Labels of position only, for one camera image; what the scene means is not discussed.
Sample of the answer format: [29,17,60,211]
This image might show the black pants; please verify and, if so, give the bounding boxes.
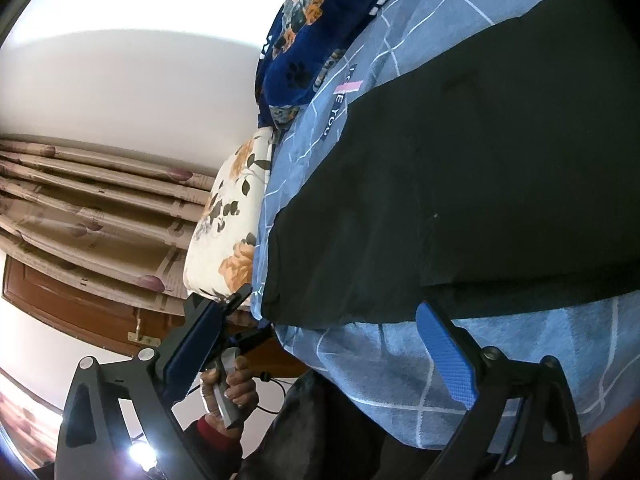
[260,0,640,323]

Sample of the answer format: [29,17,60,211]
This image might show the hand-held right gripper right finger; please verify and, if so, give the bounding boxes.
[415,301,588,480]

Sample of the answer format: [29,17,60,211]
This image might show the brown wooden door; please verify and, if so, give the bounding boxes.
[1,255,168,358]

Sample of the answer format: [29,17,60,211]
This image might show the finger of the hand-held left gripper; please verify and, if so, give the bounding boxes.
[227,324,275,356]
[220,284,252,318]

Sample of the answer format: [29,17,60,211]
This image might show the black cable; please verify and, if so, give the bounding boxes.
[255,371,290,416]

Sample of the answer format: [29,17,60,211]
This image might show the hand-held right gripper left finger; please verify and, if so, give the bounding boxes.
[52,294,223,480]

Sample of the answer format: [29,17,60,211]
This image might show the beige patterned curtain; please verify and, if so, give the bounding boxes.
[0,132,218,316]

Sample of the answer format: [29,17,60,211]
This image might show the navy dog print blanket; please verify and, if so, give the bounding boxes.
[255,0,408,128]

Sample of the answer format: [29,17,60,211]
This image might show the blue checked bedsheet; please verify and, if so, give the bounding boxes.
[250,0,640,451]

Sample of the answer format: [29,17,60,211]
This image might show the white floral pillow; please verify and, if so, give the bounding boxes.
[184,126,275,301]

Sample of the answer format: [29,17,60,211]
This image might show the person's left forearm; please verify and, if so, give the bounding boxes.
[182,415,246,480]

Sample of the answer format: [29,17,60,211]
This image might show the person's left hand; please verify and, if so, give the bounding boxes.
[200,355,261,433]

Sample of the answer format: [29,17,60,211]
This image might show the person's dark clothing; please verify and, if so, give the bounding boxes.
[240,370,451,480]

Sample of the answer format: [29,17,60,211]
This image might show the wooden bed frame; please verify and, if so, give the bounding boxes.
[240,337,313,378]

